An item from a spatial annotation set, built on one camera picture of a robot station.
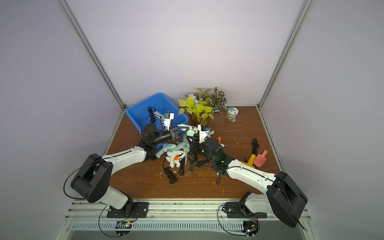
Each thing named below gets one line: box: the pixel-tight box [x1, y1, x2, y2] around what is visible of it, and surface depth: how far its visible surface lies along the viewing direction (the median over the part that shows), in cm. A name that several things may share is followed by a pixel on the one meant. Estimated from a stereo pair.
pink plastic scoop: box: [253, 149, 268, 168], surface depth 91 cm
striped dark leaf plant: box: [208, 87, 228, 114], surface depth 94 cm
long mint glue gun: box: [170, 132, 190, 165], surface depth 94 cm
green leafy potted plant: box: [178, 88, 214, 126], surface depth 92 cm
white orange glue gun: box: [165, 150, 186, 169], surface depth 91 cm
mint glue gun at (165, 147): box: [155, 143, 177, 159], surface depth 94 cm
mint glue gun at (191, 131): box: [177, 124, 198, 137], surface depth 77 cm
